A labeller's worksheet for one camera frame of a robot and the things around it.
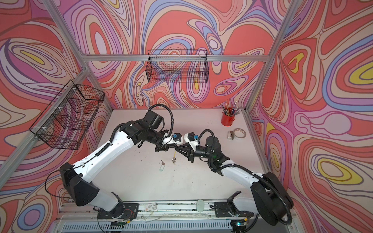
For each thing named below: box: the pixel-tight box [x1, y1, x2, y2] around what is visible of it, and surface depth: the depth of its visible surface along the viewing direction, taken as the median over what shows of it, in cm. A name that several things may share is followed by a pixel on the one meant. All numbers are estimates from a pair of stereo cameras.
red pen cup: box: [220, 111, 236, 127], surface depth 110 cm
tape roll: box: [233, 128, 247, 141], surface depth 103 cm
